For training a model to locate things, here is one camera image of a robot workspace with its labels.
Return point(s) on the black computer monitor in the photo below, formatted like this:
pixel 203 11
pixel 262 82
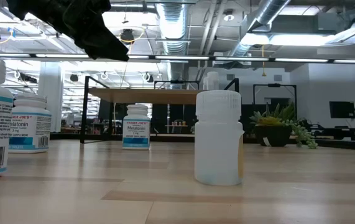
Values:
pixel 342 109

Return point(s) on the overhead bar with light strips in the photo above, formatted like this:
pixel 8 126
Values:
pixel 180 58

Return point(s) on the silver smooth ventilation duct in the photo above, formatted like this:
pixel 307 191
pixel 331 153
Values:
pixel 267 12

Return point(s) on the wooden shelf board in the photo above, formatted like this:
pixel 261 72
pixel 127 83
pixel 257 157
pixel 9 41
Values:
pixel 146 96

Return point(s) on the green succulent plant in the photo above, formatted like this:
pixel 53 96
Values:
pixel 270 120

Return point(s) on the black metal gantry frame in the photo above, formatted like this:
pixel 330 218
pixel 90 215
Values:
pixel 273 85
pixel 177 81

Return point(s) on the black plant pot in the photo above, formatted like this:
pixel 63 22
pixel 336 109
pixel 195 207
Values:
pixel 273 137

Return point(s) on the silver ribbed ventilation duct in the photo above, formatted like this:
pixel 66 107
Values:
pixel 172 31

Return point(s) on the black metal rig frame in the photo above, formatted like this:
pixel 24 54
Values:
pixel 351 146

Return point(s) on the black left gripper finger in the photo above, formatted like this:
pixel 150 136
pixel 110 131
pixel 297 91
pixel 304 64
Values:
pixel 99 43
pixel 90 8

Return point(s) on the translucent white bottle yellow label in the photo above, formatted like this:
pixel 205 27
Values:
pixel 217 140

